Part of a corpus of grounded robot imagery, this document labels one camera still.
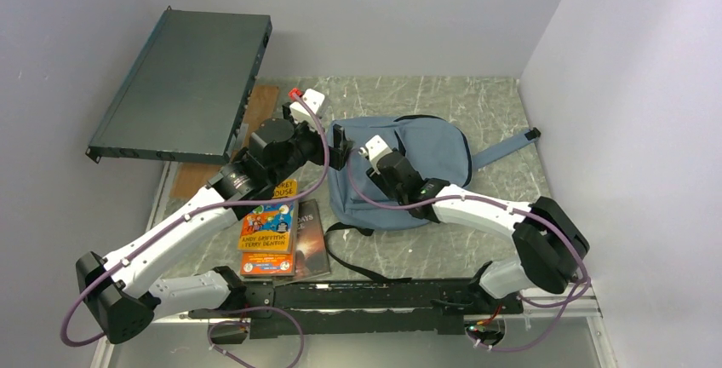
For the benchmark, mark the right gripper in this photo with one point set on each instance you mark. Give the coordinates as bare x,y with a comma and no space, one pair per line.
375,175

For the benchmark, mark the brown wooden board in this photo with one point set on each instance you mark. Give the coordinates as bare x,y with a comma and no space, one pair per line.
191,176

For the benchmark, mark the dark cover book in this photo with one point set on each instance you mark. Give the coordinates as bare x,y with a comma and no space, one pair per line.
311,256

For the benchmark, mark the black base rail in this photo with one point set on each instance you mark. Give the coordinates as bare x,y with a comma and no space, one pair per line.
442,306

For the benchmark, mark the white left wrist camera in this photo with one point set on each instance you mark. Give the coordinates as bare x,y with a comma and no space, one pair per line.
307,105

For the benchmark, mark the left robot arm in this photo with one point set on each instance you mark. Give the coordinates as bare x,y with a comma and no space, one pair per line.
125,290

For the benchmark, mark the blue backpack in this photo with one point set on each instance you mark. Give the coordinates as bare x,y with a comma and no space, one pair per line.
435,147

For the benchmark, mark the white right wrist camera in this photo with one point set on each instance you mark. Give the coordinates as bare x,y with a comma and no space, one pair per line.
374,149

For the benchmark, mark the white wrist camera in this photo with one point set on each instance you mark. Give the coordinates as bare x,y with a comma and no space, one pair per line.
374,149
307,105

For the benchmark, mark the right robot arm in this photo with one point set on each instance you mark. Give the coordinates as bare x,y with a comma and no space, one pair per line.
548,247

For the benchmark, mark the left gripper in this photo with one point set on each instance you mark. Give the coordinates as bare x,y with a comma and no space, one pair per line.
341,145

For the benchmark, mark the yellow treehouse book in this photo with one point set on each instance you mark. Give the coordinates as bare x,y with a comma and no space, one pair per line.
269,228

